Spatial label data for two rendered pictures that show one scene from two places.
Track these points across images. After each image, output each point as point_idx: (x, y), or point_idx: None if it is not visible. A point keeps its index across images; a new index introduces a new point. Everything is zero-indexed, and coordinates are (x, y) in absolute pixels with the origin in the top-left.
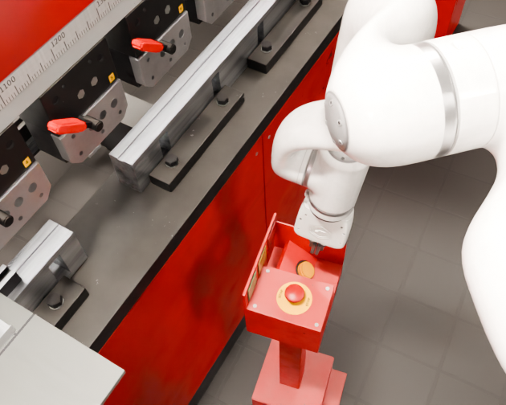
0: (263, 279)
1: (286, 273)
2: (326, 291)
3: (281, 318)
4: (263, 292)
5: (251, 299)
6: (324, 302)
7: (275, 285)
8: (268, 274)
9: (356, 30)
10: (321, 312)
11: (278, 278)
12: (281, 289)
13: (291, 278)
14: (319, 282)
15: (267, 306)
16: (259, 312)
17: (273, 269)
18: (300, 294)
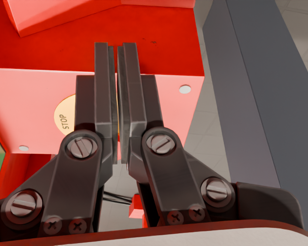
0: None
1: (47, 76)
2: (182, 94)
3: None
4: (19, 124)
5: (7, 139)
6: (182, 116)
7: (39, 108)
8: None
9: None
10: (177, 132)
11: (33, 92)
12: (60, 114)
13: (71, 84)
14: (156, 78)
15: (50, 144)
16: (41, 153)
17: (1, 73)
18: (117, 155)
